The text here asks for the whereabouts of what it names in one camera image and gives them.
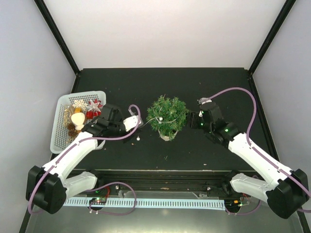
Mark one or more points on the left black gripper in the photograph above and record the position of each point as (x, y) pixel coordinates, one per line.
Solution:
(130, 131)

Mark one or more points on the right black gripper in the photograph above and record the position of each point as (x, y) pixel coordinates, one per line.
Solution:
(191, 120)

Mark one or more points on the small green christmas tree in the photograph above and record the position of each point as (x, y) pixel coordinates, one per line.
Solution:
(167, 116)

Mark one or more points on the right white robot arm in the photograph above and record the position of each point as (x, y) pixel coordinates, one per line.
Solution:
(283, 189)

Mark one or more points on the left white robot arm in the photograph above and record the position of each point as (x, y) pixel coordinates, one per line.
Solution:
(48, 187)

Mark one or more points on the silver red star ornament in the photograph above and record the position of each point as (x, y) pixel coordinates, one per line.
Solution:
(94, 106)

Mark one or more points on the white round wooden ornament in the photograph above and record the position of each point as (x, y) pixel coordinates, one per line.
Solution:
(78, 120)

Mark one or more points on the white snowflake ornament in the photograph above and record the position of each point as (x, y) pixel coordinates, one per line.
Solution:
(80, 103)

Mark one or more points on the brown pine cone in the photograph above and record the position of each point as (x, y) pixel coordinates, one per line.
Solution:
(71, 130)

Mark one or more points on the white plastic basket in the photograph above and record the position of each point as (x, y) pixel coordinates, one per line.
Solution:
(60, 139)

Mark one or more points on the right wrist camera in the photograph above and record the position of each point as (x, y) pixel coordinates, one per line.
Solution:
(202, 101)

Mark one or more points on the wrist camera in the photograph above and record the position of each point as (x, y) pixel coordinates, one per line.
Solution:
(202, 101)
(131, 122)

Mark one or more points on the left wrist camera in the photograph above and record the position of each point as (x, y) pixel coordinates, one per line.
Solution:
(131, 122)

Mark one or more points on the light blue cable duct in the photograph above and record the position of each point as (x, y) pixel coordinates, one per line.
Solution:
(145, 203)

